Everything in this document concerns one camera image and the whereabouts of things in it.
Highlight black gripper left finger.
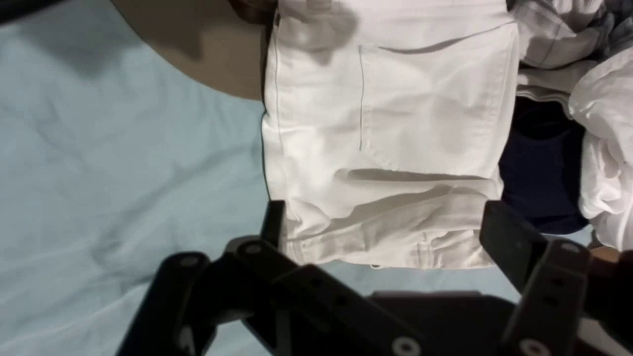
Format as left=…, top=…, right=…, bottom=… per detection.
left=115, top=198, right=432, bottom=356

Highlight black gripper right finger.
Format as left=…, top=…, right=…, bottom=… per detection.
left=479, top=200, right=633, bottom=356

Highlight white shorts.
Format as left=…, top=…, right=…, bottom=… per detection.
left=260, top=0, right=523, bottom=273

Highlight dark garment with swoosh logo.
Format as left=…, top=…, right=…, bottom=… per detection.
left=497, top=97, right=592, bottom=236

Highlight white t-shirt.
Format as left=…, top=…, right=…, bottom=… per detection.
left=566, top=46, right=633, bottom=253

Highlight light blue bed sheet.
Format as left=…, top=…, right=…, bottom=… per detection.
left=0, top=0, right=633, bottom=356

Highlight khaki garment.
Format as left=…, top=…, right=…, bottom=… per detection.
left=108, top=0, right=280, bottom=103

